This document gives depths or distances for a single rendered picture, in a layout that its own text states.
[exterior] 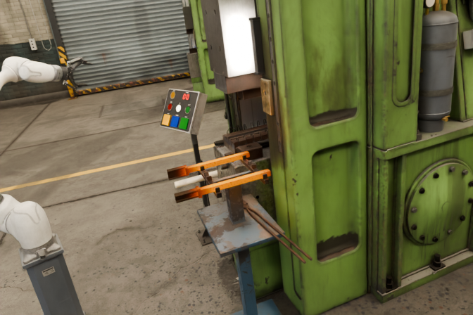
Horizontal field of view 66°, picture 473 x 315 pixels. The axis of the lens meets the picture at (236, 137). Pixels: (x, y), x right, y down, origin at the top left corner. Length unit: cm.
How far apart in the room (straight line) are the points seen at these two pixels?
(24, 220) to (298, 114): 146
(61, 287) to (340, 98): 180
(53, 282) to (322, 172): 155
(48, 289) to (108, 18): 816
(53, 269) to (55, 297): 17
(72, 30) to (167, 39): 226
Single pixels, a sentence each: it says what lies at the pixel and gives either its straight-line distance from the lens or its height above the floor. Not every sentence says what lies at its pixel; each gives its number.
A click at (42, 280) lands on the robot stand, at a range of 232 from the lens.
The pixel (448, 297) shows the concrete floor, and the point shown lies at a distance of 258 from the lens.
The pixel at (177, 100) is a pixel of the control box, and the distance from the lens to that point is 258.
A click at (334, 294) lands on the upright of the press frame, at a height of 10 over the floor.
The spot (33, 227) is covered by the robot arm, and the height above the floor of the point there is 77.
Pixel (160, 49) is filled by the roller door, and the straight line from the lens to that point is 993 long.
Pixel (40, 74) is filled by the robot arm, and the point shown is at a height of 150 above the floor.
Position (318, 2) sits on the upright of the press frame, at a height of 167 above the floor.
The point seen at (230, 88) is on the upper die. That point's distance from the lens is 195.
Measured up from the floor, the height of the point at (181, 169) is 103.
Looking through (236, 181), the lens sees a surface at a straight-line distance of 152.
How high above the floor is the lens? 172
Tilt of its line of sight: 20 degrees down
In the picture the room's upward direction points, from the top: 7 degrees counter-clockwise
